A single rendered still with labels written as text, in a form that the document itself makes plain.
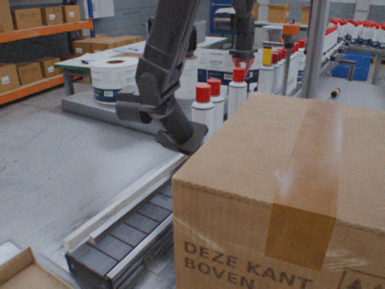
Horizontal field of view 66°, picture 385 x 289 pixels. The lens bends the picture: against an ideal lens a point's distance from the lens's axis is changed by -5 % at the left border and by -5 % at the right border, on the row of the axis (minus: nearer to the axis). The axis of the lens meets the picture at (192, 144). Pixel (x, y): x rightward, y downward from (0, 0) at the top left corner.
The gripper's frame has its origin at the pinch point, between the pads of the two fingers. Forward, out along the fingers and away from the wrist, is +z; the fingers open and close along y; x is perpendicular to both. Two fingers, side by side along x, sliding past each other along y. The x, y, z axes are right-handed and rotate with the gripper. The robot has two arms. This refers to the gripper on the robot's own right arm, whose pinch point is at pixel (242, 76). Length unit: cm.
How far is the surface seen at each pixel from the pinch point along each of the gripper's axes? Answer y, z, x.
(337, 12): -754, -5, -56
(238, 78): 19.1, -4.1, 6.3
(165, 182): 58, 6, 9
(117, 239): 68, 15, 5
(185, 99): 4.0, 10.2, -19.8
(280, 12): -533, -4, -138
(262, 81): -5.1, 1.9, 5.7
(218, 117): 33.6, 2.1, 7.9
